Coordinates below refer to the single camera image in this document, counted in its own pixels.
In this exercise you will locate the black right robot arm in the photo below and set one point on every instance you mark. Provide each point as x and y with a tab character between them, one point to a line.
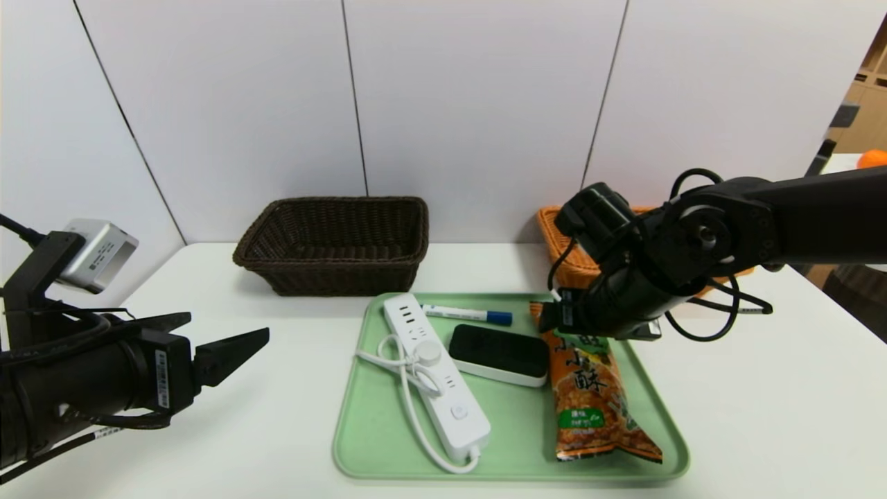
797	208

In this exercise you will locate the grey panel on shelf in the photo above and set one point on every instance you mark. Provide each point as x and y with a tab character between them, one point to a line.
844	115

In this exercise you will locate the black chair back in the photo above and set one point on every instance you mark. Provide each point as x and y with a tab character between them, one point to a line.
821	156

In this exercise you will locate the black and white board eraser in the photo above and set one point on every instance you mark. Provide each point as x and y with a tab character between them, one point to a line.
495	350

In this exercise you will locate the white marker with blue cap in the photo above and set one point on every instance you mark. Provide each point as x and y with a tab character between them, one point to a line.
464	313

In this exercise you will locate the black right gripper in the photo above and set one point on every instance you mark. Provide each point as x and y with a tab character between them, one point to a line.
564	314

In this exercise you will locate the light green plastic tray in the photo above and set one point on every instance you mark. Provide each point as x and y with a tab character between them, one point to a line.
513	430

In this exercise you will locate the orange ball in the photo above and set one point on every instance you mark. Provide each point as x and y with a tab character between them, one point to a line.
873	159

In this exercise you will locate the white side table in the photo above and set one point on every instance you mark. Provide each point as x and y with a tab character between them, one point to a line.
842	163

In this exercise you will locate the orange wicker basket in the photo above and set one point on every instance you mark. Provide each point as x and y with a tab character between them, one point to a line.
547	225

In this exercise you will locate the dark brown wicker basket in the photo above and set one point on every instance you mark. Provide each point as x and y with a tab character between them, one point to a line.
332	277

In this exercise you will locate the orange snack bag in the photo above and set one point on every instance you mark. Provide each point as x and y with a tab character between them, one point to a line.
589	402

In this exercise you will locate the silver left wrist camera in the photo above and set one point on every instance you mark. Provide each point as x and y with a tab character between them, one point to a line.
97	256

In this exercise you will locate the wooden shelf unit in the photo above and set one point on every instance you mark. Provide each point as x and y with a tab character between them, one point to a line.
870	118

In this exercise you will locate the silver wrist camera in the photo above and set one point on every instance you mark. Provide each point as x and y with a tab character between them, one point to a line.
97	256
641	333

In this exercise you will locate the black left camera bracket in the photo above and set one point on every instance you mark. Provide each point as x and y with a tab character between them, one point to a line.
41	277

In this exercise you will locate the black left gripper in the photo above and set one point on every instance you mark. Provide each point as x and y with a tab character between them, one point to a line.
168	376

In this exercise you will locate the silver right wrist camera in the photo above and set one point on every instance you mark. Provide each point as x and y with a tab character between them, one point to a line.
641	333

